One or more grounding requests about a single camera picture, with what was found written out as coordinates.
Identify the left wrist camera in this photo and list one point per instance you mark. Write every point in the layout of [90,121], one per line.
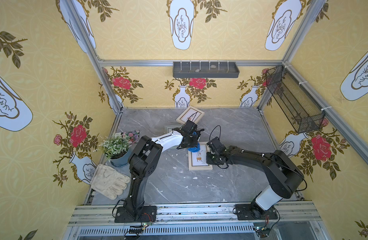
[189,127]

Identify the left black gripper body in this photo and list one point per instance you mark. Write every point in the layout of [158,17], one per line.
[189,141]

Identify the floral patterned box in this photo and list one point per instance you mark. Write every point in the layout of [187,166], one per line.
[133,136]

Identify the beige picture frame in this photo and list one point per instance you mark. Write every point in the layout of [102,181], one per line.
[197,160]
[192,114]

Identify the black wire mesh basket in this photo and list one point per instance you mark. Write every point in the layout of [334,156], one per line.
[303,112]

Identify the beige work glove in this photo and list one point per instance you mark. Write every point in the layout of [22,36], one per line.
[108,182]

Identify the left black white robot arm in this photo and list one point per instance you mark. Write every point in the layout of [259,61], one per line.
[144,160]

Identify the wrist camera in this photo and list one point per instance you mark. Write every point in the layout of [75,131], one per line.
[189,127]
[215,146]

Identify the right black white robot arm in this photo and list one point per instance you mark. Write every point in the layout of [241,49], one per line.
[282,174]

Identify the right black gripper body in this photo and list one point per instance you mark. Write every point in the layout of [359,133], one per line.
[211,154]

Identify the blue microfiber cloth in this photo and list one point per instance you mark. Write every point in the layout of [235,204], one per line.
[194,142]

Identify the grey-green picture frame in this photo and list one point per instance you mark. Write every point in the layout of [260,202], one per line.
[169,128]

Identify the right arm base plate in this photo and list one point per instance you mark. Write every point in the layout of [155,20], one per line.
[254,212]

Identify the potted green plant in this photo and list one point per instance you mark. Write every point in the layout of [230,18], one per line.
[116,149]

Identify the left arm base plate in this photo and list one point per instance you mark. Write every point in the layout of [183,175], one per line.
[144,215]

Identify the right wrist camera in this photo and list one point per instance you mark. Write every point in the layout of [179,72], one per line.
[215,146]

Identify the grey wall shelf tray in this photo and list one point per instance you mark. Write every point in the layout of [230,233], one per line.
[205,69]

